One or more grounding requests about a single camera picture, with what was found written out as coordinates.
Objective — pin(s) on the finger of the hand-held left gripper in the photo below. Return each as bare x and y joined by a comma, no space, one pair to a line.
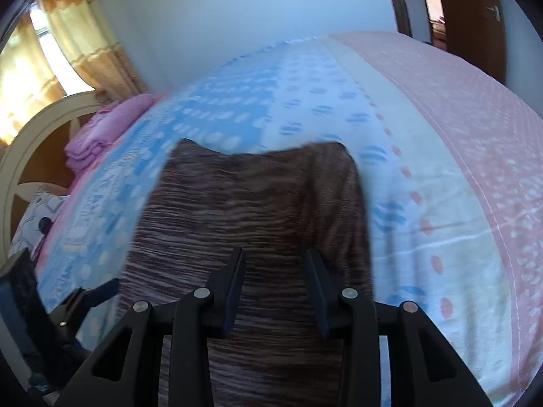
91,299

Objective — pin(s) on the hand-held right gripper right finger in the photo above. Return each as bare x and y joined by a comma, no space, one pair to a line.
319,301

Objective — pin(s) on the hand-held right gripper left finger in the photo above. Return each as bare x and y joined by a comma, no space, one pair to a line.
233,301

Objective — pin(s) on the brown knit sweater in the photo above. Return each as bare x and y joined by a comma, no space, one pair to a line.
254,203

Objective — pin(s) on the white printed pillow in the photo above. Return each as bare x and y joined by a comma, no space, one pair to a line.
38,220

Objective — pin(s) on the cream wooden headboard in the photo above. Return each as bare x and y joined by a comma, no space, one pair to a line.
25,135

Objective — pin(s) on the folded pink blanket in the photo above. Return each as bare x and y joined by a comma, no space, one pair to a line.
110,125

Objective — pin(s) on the blue and pink printed bedsheet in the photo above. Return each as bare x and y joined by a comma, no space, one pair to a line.
424,157

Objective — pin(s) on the yellow patterned curtain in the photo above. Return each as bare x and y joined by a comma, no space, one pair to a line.
85,42

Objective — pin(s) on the brown wooden door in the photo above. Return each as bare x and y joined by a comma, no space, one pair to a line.
471,42

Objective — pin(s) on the dark wooden door frame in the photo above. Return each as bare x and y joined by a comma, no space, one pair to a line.
398,4

